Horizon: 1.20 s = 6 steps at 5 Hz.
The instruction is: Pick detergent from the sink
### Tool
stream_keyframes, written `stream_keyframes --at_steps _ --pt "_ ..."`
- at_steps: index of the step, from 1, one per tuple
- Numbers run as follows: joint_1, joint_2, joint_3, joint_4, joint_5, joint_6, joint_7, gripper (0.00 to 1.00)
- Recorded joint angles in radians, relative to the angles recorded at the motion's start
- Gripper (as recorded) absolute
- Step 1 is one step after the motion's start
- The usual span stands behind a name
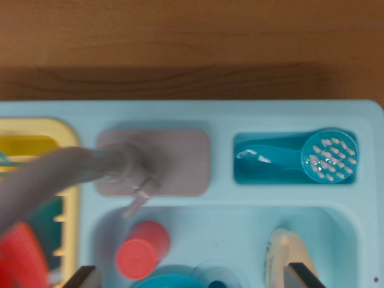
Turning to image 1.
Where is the clear round drain plug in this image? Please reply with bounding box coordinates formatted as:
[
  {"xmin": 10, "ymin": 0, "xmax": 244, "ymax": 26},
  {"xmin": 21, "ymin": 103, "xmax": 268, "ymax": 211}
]
[{"xmin": 191, "ymin": 259, "xmax": 250, "ymax": 288}]

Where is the cream detergent bottle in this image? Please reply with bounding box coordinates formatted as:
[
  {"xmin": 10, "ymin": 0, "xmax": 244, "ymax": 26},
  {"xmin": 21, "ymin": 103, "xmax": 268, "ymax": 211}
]
[{"xmin": 263, "ymin": 227, "xmax": 320, "ymax": 288}]

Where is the gray toy faucet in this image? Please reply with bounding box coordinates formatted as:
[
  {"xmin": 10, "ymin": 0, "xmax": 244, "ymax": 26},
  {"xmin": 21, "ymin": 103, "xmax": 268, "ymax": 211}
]
[{"xmin": 0, "ymin": 140, "xmax": 164, "ymax": 241}]

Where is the red toy cup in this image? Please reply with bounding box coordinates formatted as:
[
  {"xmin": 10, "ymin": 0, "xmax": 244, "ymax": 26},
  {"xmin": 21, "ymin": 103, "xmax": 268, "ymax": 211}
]
[{"xmin": 114, "ymin": 220, "xmax": 172, "ymax": 281}]

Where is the teal dish brush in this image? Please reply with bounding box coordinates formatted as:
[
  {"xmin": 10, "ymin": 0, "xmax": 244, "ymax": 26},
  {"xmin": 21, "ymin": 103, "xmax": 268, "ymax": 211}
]
[{"xmin": 235, "ymin": 128, "xmax": 359, "ymax": 184}]

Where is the large teal toy plate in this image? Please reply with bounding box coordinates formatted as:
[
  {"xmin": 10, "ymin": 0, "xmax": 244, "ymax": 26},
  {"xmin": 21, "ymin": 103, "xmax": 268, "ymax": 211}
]
[{"xmin": 131, "ymin": 265, "xmax": 208, "ymax": 288}]

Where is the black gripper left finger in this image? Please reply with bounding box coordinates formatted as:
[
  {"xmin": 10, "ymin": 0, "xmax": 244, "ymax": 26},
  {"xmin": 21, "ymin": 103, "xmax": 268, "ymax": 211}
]
[{"xmin": 61, "ymin": 265, "xmax": 103, "ymax": 288}]

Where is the yellow plastic dish rack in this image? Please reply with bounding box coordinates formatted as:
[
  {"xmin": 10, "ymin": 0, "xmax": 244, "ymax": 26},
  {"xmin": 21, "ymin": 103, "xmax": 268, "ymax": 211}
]
[{"xmin": 0, "ymin": 118, "xmax": 82, "ymax": 288}]

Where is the light blue toy sink unit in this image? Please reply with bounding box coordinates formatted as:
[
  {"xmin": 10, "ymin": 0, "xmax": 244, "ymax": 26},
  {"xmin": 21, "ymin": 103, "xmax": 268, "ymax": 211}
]
[{"xmin": 0, "ymin": 100, "xmax": 384, "ymax": 288}]

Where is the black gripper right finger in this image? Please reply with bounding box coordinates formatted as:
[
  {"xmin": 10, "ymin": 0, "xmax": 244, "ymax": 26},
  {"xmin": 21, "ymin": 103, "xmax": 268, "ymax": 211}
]
[{"xmin": 283, "ymin": 262, "xmax": 326, "ymax": 288}]

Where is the red toy plate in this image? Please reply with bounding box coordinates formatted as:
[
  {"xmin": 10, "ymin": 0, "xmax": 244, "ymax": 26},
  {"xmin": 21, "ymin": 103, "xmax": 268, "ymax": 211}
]
[{"xmin": 0, "ymin": 221, "xmax": 50, "ymax": 288}]

